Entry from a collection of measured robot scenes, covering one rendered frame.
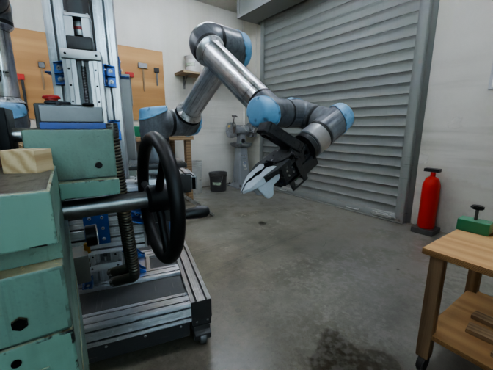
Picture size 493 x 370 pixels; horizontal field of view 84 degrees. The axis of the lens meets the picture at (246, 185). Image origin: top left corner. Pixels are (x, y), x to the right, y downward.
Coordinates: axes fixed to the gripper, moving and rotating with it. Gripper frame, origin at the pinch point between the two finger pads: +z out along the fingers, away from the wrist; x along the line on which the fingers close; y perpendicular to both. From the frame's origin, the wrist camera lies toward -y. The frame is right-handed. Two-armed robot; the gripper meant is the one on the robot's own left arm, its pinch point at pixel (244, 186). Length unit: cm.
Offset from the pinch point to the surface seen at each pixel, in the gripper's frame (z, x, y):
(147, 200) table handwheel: 17.2, 8.9, -7.5
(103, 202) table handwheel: 24.1, 9.0, -12.2
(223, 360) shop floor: 31, 39, 78
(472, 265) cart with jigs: -49, -19, 65
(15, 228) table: 30.2, -15.3, -20.6
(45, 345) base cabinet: 38.4, -11.4, -6.4
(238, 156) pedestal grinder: -152, 328, 121
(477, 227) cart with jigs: -78, -10, 78
